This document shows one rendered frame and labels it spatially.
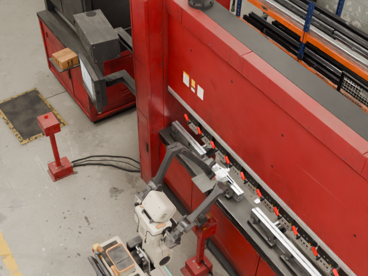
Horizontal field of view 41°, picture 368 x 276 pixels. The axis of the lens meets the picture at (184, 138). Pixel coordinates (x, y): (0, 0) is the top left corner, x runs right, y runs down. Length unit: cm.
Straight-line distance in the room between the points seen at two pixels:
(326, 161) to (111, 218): 277
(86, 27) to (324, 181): 232
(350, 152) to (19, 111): 463
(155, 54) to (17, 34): 414
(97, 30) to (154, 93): 75
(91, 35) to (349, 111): 218
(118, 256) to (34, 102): 327
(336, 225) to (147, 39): 205
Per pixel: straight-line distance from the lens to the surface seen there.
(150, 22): 401
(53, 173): 557
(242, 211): 418
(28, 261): 508
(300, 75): 321
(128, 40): 451
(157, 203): 355
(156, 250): 389
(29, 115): 646
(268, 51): 338
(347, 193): 305
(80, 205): 536
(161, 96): 451
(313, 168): 318
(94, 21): 435
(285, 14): 554
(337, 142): 289
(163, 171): 371
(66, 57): 544
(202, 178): 420
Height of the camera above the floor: 418
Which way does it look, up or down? 45 degrees down
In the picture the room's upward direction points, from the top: 2 degrees clockwise
